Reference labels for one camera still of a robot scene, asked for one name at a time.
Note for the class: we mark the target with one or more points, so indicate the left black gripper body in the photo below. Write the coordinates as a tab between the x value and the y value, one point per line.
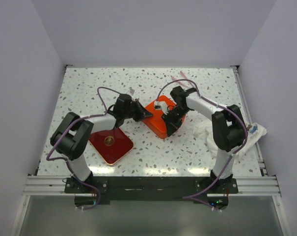
133	112

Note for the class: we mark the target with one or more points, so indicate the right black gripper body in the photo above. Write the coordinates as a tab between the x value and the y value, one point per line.
177	112

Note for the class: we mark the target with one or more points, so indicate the orange compartment cookie box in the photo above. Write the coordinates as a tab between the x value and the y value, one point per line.
157	125

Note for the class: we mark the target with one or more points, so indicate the orange box lid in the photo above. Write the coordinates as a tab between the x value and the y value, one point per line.
171	104

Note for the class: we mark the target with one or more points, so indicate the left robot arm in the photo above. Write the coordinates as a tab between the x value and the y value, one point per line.
72	135

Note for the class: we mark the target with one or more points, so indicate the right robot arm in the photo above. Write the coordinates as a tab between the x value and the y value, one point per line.
191	98

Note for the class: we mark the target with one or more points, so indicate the white crumpled plastic bag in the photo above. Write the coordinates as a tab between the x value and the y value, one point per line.
236	138

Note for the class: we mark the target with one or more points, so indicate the red cookie tray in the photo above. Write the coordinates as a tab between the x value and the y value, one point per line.
111	145

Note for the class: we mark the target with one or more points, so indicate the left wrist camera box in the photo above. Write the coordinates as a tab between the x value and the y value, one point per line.
131	91

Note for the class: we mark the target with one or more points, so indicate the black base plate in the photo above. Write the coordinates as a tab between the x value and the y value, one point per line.
103	190

